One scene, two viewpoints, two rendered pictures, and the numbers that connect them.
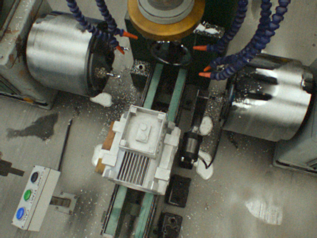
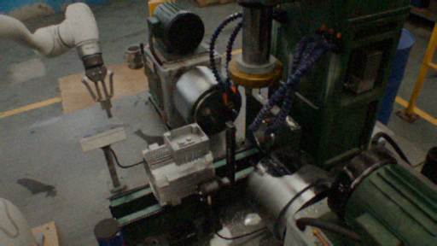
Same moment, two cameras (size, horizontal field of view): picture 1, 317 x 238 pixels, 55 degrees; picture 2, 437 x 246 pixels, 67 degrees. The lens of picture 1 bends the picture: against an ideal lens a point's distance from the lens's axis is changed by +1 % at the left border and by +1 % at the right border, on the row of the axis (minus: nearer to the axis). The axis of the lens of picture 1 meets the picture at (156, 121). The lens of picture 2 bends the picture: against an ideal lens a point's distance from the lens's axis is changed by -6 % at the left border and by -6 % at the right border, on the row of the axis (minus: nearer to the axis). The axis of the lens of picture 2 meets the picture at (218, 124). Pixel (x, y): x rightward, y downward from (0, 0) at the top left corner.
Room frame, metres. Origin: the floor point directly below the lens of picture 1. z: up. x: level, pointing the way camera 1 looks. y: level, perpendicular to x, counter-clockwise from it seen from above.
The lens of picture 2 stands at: (-0.36, -0.61, 1.85)
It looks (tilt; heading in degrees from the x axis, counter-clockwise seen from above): 37 degrees down; 40
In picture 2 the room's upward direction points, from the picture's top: 2 degrees counter-clockwise
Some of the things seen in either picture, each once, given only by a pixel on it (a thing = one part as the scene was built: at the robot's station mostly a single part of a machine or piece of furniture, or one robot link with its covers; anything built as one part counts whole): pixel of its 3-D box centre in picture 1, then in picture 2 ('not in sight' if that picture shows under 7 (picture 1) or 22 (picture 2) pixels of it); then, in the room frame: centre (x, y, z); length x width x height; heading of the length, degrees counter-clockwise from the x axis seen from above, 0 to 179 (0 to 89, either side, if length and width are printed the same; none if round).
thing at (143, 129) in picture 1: (143, 133); (186, 144); (0.24, 0.04, 1.11); 0.12 x 0.11 x 0.07; 157
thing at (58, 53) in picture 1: (61, 51); (201, 94); (0.58, 0.28, 1.04); 0.37 x 0.25 x 0.25; 67
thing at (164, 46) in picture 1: (171, 54); (263, 137); (0.53, -0.08, 1.02); 0.15 x 0.02 x 0.15; 67
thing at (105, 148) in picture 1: (108, 147); not in sight; (0.30, 0.20, 0.80); 0.21 x 0.05 x 0.01; 160
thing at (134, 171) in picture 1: (142, 153); (177, 168); (0.20, 0.06, 1.02); 0.20 x 0.19 x 0.19; 157
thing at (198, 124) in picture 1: (198, 112); (230, 156); (0.27, -0.12, 1.12); 0.04 x 0.03 x 0.26; 157
